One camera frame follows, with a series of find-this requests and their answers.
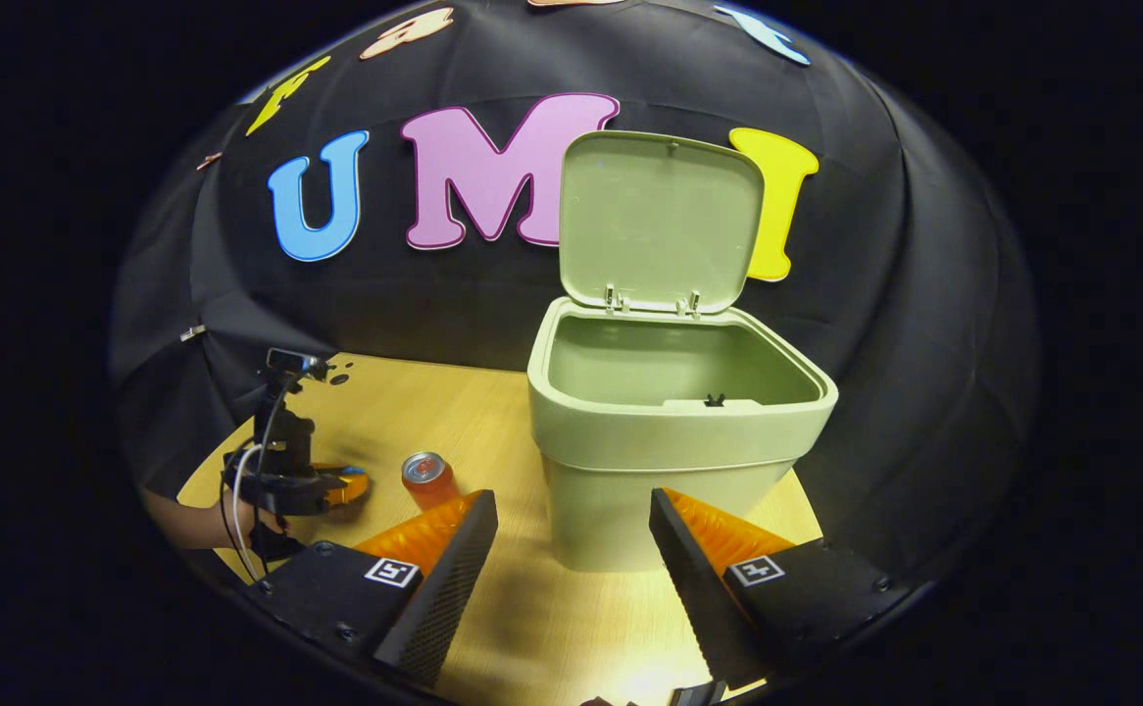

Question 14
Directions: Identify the wooden desktop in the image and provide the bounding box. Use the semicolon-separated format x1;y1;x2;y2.
177;353;822;702

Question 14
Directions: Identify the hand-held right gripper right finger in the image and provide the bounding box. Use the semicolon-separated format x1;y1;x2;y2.
648;487;894;692

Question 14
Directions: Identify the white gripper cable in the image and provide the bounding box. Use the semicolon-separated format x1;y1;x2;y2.
219;378;298;581

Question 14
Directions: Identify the orange pop can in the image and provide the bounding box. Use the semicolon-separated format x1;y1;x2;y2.
401;451;460;511

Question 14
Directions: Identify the black backdrop cloth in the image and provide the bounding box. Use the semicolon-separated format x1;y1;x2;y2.
111;0;1038;589

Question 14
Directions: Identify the pale green desktop garbage bin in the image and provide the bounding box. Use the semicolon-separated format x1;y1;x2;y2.
526;129;839;573

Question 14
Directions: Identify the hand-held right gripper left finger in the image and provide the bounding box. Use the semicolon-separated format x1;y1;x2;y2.
260;489;499;687

